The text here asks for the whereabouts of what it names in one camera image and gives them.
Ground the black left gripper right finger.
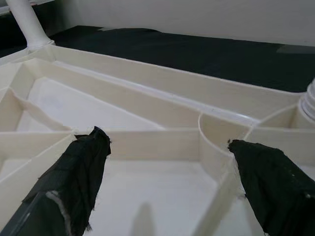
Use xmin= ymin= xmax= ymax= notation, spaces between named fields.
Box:
xmin=227 ymin=139 xmax=315 ymax=236

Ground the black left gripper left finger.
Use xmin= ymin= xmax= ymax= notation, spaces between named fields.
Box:
xmin=0 ymin=125 xmax=112 ymax=236

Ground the white plastic table top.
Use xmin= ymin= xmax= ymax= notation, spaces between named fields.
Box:
xmin=0 ymin=44 xmax=315 ymax=236

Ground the white plastic table leg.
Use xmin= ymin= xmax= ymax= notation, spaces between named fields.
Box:
xmin=5 ymin=0 xmax=56 ymax=50
xmin=298 ymin=78 xmax=315 ymax=122

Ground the black table cloth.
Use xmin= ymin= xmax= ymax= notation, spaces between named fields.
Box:
xmin=0 ymin=3 xmax=315 ymax=93

